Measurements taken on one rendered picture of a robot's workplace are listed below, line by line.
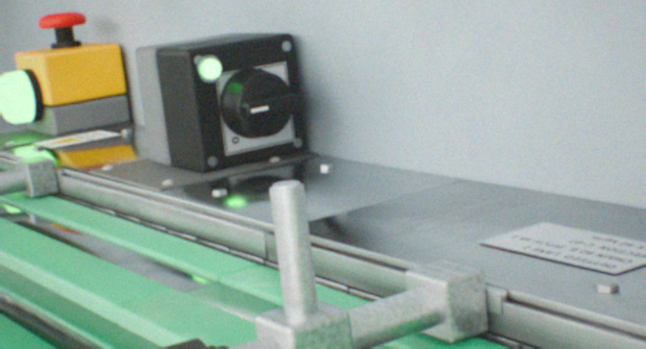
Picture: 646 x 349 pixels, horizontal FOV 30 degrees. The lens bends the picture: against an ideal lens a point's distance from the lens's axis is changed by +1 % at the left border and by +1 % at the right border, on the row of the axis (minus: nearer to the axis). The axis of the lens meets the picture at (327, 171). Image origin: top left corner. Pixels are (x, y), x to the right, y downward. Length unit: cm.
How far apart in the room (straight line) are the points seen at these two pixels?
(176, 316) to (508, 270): 15
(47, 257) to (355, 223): 19
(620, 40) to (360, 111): 22
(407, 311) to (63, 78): 61
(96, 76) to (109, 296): 47
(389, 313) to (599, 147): 18
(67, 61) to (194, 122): 29
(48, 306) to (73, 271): 22
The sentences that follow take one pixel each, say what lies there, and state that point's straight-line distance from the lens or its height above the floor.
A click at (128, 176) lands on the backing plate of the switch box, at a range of 77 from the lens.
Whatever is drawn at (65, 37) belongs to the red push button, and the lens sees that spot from 104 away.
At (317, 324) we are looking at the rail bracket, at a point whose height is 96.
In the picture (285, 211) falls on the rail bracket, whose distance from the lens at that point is 41.
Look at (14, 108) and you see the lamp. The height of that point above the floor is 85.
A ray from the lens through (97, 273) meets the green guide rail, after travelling 62.
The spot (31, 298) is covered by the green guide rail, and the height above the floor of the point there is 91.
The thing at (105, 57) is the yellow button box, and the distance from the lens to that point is 102.
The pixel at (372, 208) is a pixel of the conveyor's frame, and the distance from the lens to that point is 60.
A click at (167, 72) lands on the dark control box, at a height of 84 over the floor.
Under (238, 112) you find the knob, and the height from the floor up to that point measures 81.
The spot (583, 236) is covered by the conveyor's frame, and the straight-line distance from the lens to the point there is 52.
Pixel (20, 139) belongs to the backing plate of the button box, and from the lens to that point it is 102.
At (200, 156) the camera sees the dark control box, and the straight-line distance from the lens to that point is 75.
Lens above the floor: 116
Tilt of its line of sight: 32 degrees down
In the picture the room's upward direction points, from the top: 103 degrees counter-clockwise
